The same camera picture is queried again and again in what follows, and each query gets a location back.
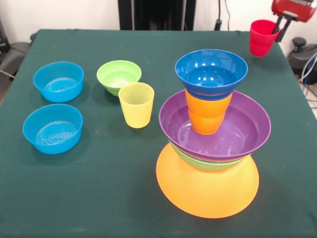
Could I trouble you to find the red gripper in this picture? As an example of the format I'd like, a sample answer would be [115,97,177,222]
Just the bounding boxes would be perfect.
[271,0,317,43]

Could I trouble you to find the red cup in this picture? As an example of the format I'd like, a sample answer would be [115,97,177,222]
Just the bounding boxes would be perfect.
[249,20,281,58]

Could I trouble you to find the dark blue bowl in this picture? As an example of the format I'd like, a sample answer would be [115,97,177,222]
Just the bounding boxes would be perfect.
[174,49,249,101]

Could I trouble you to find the purple bowl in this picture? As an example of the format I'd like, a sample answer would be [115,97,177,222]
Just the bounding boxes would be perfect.
[158,89,272,161]

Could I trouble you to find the orange cup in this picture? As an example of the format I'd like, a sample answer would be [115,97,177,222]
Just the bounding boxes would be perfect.
[185,89,233,135]

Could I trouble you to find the large green bowl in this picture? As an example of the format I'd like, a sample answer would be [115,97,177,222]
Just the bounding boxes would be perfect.
[168,140,253,172]

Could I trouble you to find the large orange bowl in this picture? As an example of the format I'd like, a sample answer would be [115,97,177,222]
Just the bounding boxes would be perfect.
[156,143,260,219]

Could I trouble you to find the yellow cup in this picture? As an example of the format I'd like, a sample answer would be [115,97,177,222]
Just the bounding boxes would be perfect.
[117,82,155,129]

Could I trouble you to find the small green bowl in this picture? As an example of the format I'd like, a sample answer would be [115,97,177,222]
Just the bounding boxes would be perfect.
[96,59,142,97]

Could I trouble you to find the light blue bowl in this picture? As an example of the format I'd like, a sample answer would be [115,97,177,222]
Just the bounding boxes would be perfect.
[33,61,85,103]
[22,104,83,155]

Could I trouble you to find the dark green tablecloth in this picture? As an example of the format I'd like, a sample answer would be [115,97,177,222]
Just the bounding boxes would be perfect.
[0,29,317,238]

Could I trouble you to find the bundle of floor cables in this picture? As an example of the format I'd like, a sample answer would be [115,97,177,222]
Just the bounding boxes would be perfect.
[298,54,317,110]

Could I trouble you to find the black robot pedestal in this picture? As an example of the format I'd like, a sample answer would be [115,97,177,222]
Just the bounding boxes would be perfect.
[118,0,196,31]

